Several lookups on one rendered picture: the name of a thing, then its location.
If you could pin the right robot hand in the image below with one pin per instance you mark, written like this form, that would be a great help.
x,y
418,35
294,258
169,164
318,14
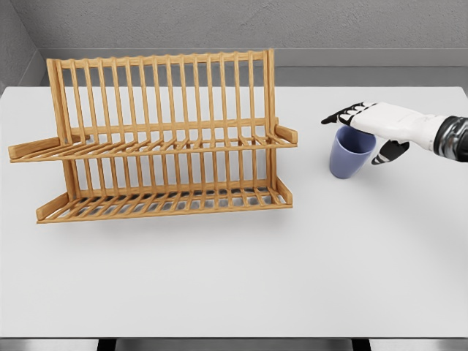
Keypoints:
x,y
380,120

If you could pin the blue cup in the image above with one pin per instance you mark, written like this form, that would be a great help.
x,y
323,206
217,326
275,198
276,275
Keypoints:
x,y
347,157

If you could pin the wooden two-tier dish rack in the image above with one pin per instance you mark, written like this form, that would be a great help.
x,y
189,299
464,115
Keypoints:
x,y
161,139

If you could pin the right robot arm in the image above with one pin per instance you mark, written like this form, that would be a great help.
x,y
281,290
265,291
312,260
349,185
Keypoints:
x,y
444,136

